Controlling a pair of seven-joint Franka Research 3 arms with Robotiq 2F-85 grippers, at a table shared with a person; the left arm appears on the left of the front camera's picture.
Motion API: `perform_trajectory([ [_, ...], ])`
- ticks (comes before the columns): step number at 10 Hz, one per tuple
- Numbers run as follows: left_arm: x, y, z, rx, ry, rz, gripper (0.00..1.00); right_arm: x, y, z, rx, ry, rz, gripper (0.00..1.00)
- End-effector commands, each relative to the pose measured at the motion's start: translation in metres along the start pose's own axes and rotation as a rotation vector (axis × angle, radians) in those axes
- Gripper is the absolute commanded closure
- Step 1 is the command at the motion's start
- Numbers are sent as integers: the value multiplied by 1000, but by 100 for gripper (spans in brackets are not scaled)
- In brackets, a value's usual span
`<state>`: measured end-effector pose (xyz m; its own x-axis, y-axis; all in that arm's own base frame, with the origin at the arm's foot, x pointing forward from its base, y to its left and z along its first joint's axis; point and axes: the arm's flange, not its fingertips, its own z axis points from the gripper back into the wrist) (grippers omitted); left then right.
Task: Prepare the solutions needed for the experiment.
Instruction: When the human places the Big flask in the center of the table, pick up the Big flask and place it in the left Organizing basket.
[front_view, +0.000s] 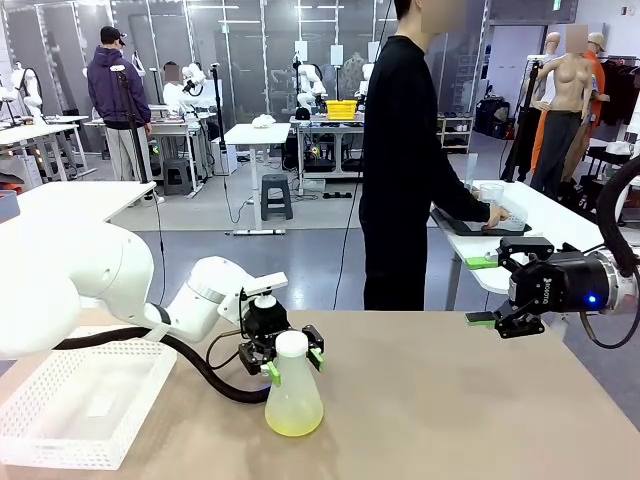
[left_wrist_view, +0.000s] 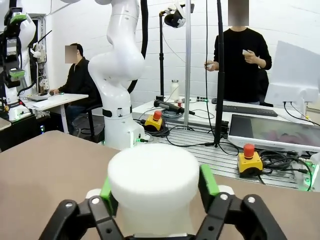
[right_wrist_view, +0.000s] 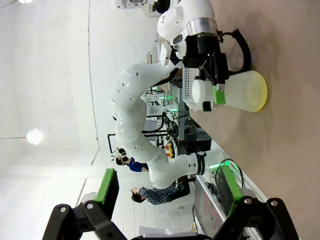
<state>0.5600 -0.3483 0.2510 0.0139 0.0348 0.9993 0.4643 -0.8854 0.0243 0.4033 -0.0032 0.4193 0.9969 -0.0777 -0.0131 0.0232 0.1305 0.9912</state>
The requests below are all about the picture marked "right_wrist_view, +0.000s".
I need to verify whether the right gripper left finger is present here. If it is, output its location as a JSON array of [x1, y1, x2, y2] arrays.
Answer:
[[42, 168, 126, 240]]

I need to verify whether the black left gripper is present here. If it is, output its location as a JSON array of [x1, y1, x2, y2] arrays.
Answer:
[[183, 31, 230, 113]]

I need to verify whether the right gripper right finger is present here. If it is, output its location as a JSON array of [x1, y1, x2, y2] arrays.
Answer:
[[212, 165, 300, 240]]

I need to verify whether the translucent plastic conical flask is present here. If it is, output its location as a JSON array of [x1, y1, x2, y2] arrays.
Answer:
[[191, 70, 268, 113]]

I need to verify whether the person in blue shirt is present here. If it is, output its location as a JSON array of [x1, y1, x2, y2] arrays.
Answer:
[[115, 147, 150, 173]]

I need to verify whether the person in plaid shirt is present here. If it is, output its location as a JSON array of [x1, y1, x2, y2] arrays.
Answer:
[[131, 183, 187, 206]]

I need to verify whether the yellow emergency stop pendant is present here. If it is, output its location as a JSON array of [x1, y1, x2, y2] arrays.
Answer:
[[164, 142, 176, 160]]

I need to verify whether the round ceiling lamp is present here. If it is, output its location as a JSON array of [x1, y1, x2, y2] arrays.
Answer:
[[26, 128, 43, 146]]

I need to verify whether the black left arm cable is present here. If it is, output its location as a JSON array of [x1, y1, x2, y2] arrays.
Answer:
[[216, 28, 252, 74]]

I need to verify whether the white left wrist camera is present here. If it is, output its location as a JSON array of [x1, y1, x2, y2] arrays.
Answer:
[[159, 41, 175, 68]]

